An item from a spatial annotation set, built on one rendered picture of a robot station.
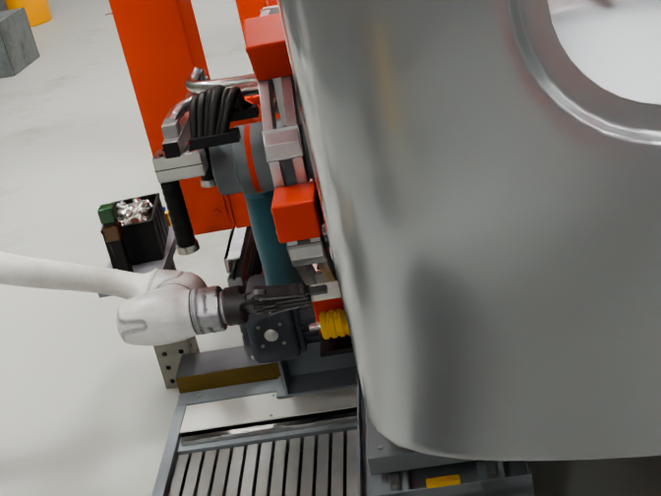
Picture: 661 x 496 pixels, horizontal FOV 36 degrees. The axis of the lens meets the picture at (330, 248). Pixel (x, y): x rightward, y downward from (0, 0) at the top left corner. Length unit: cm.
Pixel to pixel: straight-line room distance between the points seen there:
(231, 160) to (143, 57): 56
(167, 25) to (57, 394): 126
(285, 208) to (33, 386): 172
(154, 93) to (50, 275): 62
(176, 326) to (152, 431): 95
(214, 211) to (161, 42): 44
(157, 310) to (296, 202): 40
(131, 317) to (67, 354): 144
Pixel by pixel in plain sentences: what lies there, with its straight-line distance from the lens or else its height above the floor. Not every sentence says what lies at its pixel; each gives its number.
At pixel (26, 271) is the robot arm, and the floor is 76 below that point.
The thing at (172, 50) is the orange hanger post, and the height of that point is 100.
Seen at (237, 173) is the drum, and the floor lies 85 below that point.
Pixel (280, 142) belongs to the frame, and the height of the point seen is 96.
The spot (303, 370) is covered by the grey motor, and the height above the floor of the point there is 10.
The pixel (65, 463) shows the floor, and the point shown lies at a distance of 285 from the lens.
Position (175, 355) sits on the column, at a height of 11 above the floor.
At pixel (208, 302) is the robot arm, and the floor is 67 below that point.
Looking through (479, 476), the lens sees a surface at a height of 17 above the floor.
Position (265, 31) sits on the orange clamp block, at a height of 114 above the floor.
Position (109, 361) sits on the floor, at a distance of 325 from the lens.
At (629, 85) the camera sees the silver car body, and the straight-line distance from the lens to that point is 177.
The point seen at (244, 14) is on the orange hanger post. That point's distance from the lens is 438.
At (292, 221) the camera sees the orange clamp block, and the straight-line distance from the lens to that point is 169.
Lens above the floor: 151
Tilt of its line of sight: 25 degrees down
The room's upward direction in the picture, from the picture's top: 12 degrees counter-clockwise
